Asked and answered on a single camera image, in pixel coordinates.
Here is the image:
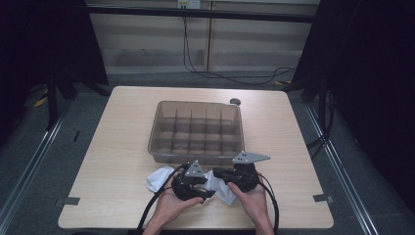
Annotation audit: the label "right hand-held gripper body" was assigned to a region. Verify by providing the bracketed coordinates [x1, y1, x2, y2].
[232, 151, 271, 193]

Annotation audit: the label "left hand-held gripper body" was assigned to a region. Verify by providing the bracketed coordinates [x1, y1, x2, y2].
[170, 160, 209, 202]

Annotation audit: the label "white sock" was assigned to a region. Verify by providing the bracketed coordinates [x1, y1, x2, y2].
[204, 169, 238, 207]
[145, 164, 177, 194]

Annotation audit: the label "brown divided storage box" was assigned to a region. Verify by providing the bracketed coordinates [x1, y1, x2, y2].
[147, 100, 246, 166]

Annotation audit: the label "person's right hand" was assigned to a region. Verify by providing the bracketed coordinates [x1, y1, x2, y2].
[227, 172, 271, 226]

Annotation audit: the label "person's left hand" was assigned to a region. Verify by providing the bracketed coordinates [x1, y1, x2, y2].
[155, 184, 204, 226]

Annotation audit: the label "grey tape piece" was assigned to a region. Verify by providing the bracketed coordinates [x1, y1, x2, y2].
[312, 193, 335, 204]
[62, 196, 81, 207]

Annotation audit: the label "black metal stand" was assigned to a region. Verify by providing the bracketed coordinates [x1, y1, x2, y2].
[283, 71, 337, 161]
[45, 65, 112, 131]

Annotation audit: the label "black horizontal bar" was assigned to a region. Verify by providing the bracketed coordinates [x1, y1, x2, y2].
[86, 4, 316, 24]

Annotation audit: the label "black curtain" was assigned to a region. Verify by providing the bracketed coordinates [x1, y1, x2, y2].
[292, 0, 415, 213]
[0, 0, 109, 148]

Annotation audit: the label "yellow floor object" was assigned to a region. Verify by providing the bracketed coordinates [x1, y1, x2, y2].
[33, 96, 49, 109]

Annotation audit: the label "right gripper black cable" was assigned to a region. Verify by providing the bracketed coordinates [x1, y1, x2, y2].
[257, 174, 281, 235]

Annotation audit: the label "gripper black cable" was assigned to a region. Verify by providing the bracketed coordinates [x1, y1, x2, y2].
[135, 163, 190, 235]
[257, 174, 281, 235]

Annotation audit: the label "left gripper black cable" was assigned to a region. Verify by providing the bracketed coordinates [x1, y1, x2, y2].
[135, 163, 190, 235]

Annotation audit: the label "metal floor rail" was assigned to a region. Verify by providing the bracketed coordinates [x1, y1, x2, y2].
[0, 107, 71, 226]
[304, 104, 380, 235]

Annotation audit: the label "black wall cable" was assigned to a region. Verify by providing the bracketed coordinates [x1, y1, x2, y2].
[182, 16, 297, 86]

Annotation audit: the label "white wall socket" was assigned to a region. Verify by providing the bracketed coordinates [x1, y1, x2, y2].
[176, 0, 202, 10]

